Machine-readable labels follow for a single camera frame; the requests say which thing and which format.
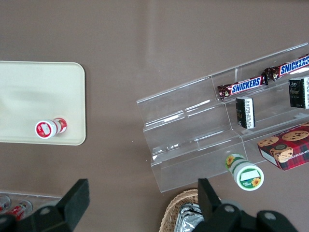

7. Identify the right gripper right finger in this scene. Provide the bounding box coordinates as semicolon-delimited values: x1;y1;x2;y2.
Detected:
193;178;299;232

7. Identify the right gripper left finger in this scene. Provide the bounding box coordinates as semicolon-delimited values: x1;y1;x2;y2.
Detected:
0;178;91;232

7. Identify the silver foil tray stack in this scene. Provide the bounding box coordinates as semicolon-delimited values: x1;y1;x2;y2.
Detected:
177;203;206;232

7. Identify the light oval wicker basket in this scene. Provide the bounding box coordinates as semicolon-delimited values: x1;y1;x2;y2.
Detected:
160;188;222;232

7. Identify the beige plastic tray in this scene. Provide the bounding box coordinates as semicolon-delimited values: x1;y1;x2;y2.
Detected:
0;61;86;146

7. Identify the clear acrylic bottle rack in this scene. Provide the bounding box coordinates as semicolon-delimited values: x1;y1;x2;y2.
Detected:
0;190;62;215

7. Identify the green white yogurt cup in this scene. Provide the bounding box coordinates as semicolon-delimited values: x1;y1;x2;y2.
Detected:
225;153;265;192

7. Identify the clear acrylic stepped display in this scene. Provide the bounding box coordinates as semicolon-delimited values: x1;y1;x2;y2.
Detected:
136;43;309;193

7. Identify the red white yogurt cup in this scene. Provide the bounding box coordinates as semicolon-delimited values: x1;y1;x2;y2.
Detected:
34;117;68;140

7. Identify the red plaid cookie box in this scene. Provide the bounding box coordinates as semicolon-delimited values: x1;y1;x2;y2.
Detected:
256;121;309;172

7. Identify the small black snack box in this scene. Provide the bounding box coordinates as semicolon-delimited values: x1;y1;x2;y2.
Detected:
288;77;309;110
235;96;256;130

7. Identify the Snickers chocolate bar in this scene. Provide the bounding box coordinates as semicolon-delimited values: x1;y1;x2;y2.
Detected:
262;54;309;83
216;75;269;101

